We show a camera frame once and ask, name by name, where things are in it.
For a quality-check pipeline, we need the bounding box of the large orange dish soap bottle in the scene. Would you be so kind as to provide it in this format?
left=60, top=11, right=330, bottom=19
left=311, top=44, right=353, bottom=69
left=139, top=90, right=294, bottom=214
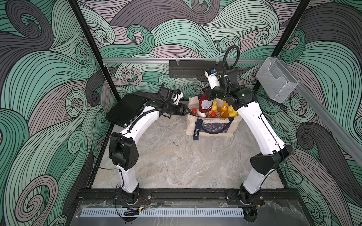
left=220, top=102, right=229, bottom=118

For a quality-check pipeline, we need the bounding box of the white slotted cable duct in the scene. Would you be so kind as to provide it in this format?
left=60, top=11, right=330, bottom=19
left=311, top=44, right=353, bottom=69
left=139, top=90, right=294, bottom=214
left=79, top=207, right=244, bottom=218

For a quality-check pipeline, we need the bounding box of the black case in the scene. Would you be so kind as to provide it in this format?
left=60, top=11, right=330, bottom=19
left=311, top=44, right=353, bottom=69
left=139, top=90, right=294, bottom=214
left=106, top=94, right=147, bottom=128

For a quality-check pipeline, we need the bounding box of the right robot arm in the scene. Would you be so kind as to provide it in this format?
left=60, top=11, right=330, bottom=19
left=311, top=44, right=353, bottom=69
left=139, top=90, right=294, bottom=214
left=203, top=45, right=294, bottom=206

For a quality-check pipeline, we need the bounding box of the red liquid bottle red cap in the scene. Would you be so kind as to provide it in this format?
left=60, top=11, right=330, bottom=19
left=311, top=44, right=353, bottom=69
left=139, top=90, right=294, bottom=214
left=199, top=93, right=213, bottom=114

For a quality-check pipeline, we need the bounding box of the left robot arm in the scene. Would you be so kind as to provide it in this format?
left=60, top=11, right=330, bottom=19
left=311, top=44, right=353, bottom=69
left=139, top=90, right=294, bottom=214
left=108, top=99, right=191, bottom=203

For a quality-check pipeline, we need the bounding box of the yellow cap orange bottle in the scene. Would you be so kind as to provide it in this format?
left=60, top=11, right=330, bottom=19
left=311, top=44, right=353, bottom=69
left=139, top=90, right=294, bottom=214
left=211, top=101, right=218, bottom=112
left=228, top=105, right=238, bottom=118

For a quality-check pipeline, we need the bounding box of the black wall shelf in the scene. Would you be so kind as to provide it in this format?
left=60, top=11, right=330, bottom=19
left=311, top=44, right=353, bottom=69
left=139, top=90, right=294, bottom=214
left=169, top=59, right=222, bottom=79

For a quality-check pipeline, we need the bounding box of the clear plastic wall bin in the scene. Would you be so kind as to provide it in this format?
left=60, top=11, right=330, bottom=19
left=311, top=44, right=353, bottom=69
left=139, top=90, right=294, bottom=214
left=256, top=57, right=299, bottom=103

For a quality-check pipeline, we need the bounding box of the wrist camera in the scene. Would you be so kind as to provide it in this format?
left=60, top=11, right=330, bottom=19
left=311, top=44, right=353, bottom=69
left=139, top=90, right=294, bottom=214
left=158, top=86, right=183, bottom=105
left=205, top=68, right=220, bottom=89

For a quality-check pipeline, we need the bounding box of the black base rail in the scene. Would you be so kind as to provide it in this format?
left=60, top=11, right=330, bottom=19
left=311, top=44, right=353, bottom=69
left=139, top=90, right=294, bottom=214
left=76, top=188, right=301, bottom=208

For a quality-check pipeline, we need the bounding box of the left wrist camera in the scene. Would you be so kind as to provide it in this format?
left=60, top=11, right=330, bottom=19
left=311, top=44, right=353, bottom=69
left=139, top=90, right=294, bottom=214
left=158, top=86, right=183, bottom=105

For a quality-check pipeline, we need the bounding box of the white bottle green cap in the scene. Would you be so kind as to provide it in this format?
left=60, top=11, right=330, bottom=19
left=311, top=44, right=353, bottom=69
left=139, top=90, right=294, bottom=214
left=197, top=109, right=206, bottom=118

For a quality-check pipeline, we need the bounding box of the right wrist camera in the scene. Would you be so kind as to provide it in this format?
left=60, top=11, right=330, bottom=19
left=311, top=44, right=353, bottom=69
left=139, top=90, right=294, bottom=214
left=205, top=68, right=220, bottom=89

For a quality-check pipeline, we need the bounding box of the beige canvas shopping bag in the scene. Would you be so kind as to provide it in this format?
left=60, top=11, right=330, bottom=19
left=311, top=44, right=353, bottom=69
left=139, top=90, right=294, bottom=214
left=186, top=114, right=242, bottom=140

